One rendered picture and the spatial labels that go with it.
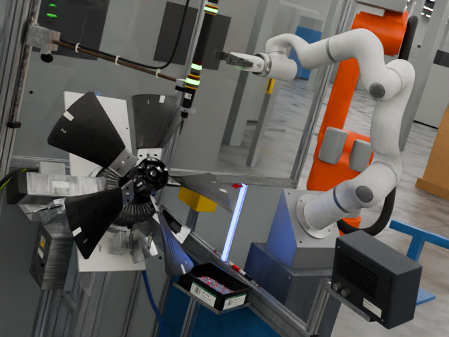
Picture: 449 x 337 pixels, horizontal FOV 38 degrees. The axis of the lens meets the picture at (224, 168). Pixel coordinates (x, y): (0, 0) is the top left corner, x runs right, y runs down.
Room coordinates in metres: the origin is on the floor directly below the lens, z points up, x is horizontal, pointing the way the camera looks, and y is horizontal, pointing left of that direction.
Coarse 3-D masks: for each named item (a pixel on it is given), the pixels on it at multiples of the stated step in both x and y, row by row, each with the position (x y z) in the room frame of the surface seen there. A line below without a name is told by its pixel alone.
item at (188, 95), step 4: (208, 0) 2.24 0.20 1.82; (212, 0) 2.23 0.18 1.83; (216, 0) 2.24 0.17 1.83; (188, 88) 2.23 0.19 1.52; (188, 92) 2.23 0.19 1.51; (192, 92) 2.24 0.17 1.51; (184, 96) 2.24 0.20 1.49; (188, 96) 2.23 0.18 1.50; (192, 96) 2.24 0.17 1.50; (184, 100) 2.24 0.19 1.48; (188, 100) 2.23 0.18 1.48; (192, 100) 2.24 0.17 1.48; (184, 104) 2.24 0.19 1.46; (188, 104) 2.24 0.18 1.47; (184, 112) 2.24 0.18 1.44; (184, 116) 2.24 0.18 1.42
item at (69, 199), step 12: (96, 192) 1.98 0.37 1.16; (108, 192) 2.02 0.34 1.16; (120, 192) 2.07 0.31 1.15; (72, 204) 1.91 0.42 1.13; (84, 204) 1.94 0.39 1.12; (96, 204) 1.98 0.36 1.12; (108, 204) 2.02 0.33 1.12; (120, 204) 2.09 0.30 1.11; (72, 216) 1.91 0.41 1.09; (84, 216) 1.94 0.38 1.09; (96, 216) 1.98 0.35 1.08; (108, 216) 2.04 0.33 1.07; (72, 228) 1.90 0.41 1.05; (84, 228) 1.94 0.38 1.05; (96, 228) 1.99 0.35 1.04; (96, 240) 1.99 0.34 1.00; (84, 252) 1.94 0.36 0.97
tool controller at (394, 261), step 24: (336, 240) 1.97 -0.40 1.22; (360, 240) 1.96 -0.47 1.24; (336, 264) 1.97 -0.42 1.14; (360, 264) 1.88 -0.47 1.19; (384, 264) 1.82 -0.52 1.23; (408, 264) 1.83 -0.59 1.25; (336, 288) 1.94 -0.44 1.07; (360, 288) 1.88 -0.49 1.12; (384, 288) 1.80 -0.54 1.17; (408, 288) 1.81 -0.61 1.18; (384, 312) 1.80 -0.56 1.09; (408, 312) 1.84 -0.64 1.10
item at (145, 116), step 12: (132, 96) 2.41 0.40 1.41; (144, 96) 2.41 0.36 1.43; (156, 96) 2.42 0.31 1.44; (168, 96) 2.42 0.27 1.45; (144, 108) 2.38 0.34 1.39; (156, 108) 2.38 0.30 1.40; (168, 108) 2.38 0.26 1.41; (144, 120) 2.35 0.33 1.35; (156, 120) 2.34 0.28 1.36; (168, 120) 2.35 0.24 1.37; (180, 120) 2.35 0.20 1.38; (144, 132) 2.32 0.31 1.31; (156, 132) 2.31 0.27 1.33; (168, 132) 2.31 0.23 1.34; (144, 144) 2.28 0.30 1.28; (156, 144) 2.27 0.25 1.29
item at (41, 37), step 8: (32, 24) 2.43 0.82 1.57; (32, 32) 2.41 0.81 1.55; (40, 32) 2.40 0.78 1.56; (48, 32) 2.39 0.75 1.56; (56, 32) 2.43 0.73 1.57; (32, 40) 2.41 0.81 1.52; (40, 40) 2.40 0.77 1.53; (48, 40) 2.39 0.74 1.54; (40, 48) 2.40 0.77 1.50; (48, 48) 2.40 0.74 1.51; (56, 48) 2.45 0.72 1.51
